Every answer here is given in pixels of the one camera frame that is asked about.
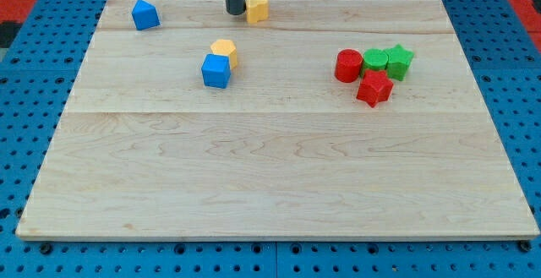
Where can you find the yellow hexagon block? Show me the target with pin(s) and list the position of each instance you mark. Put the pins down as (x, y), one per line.
(226, 48)

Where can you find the yellow heart block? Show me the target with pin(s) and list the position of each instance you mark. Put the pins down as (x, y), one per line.
(257, 10)

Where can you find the blue cube block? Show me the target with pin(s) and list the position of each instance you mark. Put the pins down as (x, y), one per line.
(216, 71)

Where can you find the red cylinder block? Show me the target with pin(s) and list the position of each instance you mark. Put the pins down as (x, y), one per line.
(348, 65)

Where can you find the red star block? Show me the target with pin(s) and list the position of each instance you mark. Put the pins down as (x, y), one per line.
(375, 87)

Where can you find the green cylinder block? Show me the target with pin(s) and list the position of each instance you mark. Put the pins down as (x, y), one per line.
(374, 59)

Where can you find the wooden board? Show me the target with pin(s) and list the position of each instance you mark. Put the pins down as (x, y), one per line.
(145, 152)

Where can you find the green star block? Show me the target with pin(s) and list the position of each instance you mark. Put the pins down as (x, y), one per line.
(399, 61)

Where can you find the blue pentagon block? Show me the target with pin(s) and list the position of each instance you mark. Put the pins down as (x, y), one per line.
(144, 15)

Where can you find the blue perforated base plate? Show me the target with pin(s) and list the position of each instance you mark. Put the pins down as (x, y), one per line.
(38, 72)

